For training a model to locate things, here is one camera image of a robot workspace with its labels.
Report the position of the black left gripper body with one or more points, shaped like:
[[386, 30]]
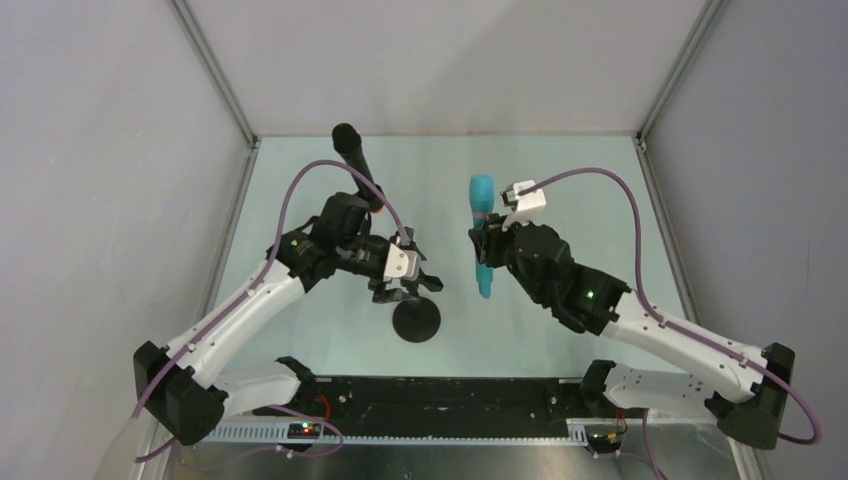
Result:
[[403, 286]]

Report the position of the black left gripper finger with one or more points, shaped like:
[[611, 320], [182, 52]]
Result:
[[429, 282], [382, 294]]

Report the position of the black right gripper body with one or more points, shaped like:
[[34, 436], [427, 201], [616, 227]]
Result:
[[494, 244]]

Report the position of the black microphone stand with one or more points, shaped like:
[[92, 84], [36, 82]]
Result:
[[415, 319]]

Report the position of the black microphone orange tip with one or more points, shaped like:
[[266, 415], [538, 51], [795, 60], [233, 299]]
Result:
[[347, 143]]

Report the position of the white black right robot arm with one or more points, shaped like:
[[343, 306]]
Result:
[[742, 387]]

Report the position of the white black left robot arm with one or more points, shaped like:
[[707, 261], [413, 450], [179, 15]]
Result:
[[182, 384]]

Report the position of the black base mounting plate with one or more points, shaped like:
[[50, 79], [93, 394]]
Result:
[[461, 408]]

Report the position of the left controller board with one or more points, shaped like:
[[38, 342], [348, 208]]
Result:
[[304, 430]]

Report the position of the controller board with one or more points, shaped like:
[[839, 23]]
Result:
[[304, 430], [605, 444]]

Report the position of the right controller board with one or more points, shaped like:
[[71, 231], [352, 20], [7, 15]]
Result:
[[605, 444]]

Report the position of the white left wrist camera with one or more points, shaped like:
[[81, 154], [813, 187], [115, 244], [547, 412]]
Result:
[[403, 260]]

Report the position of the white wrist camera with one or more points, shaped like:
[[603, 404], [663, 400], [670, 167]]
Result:
[[526, 200], [403, 260]]

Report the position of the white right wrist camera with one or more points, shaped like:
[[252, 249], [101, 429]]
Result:
[[526, 200]]

